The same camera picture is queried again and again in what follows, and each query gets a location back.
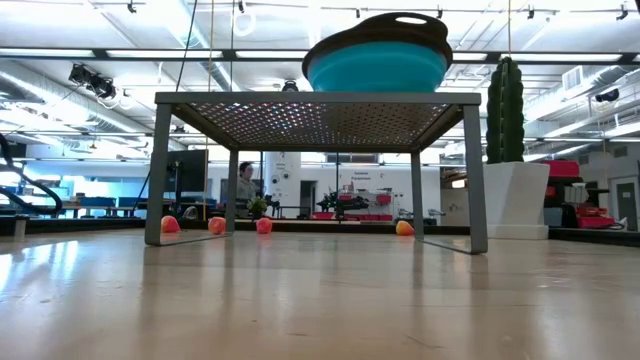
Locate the red background storage bin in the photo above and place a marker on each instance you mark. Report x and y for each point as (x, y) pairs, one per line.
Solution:
(562, 169)

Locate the blue collapsible bowl grey rim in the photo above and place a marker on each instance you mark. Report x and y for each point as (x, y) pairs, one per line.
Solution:
(377, 67)

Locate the small red orange toy fruit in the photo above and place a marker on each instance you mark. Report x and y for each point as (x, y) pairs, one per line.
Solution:
(170, 224)
(217, 225)

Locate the person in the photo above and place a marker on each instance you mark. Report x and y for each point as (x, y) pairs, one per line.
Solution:
(246, 187)

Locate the grey perforated metal stand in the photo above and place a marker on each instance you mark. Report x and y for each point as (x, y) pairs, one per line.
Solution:
(320, 98)

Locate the small orange yellow toy fruit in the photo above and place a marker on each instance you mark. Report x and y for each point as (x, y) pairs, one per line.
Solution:
(404, 228)

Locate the grey frame post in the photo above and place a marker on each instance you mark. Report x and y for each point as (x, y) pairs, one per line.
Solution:
(20, 227)

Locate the black background robot arm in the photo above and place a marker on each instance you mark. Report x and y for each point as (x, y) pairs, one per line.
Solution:
(345, 204)

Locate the black aluminium table frame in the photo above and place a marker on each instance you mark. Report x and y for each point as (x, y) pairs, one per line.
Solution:
(325, 226)

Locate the black ceiling-mounted device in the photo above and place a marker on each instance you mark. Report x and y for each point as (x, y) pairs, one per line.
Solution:
(92, 80)

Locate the grey background door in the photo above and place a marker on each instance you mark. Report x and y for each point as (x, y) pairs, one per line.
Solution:
(626, 205)

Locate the small green background plant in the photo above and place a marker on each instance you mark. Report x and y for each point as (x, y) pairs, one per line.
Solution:
(257, 205)

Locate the black ceiling dome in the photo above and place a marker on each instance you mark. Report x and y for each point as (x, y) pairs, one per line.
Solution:
(290, 86)

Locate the white angular planter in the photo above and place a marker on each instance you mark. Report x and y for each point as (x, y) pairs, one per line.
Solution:
(515, 200)

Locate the black background monitor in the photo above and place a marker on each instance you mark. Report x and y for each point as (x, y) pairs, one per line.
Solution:
(192, 170)

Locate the red low background equipment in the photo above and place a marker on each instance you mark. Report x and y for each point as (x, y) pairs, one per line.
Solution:
(595, 220)

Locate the white background container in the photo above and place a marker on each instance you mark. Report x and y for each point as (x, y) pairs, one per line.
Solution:
(576, 193)

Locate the small red background bin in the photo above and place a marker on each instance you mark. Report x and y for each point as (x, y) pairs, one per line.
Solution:
(384, 199)

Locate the black ceiling security camera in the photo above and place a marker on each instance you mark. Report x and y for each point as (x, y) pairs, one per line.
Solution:
(607, 95)

